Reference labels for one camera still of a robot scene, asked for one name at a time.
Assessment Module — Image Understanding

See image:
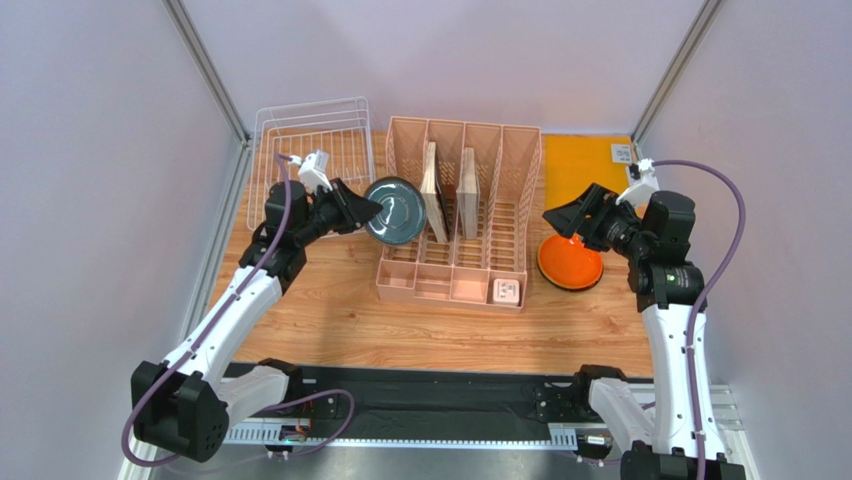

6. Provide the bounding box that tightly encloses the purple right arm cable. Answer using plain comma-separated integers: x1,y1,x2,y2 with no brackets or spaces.
577,159,747,480

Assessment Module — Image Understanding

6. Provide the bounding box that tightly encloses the red floral plate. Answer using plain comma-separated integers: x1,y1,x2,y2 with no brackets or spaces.
537,256,604,292

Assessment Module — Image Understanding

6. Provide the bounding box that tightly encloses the dark teal plate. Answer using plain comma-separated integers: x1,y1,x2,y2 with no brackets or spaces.
365,176,426,246

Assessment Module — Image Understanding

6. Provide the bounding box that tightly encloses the orange plate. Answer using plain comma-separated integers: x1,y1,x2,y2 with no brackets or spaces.
536,234,604,291

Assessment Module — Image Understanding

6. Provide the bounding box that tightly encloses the right wooden board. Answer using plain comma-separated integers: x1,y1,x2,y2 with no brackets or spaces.
456,147,479,240

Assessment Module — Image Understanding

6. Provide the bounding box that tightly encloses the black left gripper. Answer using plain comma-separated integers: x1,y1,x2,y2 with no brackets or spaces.
295,177,383,247

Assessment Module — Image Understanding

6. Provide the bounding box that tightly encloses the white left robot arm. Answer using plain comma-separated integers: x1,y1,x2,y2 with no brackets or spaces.
121,179,383,467

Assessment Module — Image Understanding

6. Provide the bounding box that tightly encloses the white label sticker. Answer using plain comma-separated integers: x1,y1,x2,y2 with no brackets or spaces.
610,143,633,165

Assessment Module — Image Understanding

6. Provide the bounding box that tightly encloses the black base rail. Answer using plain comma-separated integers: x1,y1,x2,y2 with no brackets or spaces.
225,366,614,461

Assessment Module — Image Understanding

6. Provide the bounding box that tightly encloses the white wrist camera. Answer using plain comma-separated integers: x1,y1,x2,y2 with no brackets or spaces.
616,158,659,208
287,150,332,193

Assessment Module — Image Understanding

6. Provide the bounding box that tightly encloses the left wooden board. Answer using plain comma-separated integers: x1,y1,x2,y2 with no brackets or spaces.
419,141,450,244

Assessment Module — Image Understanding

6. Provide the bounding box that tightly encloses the wooden board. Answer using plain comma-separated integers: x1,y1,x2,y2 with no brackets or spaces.
419,141,450,244
456,147,479,240

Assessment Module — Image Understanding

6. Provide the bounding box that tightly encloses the orange mat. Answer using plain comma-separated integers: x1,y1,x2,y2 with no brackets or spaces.
544,134,635,210

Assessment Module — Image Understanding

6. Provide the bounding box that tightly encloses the white wire dish rack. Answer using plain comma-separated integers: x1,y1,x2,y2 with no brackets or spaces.
244,96,376,230

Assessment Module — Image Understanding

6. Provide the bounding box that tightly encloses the pink plastic file organizer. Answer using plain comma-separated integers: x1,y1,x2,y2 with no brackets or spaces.
376,116,543,313

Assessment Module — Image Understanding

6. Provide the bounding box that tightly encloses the white power socket cube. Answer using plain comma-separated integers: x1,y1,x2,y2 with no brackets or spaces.
490,278,523,307

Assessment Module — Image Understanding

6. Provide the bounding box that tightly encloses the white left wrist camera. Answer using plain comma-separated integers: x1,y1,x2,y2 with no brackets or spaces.
287,150,332,193

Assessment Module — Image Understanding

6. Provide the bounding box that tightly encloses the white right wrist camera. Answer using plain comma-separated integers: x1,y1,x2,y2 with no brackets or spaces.
616,158,659,208

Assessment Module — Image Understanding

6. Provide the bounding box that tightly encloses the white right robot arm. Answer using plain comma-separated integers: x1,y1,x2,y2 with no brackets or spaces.
542,184,747,479

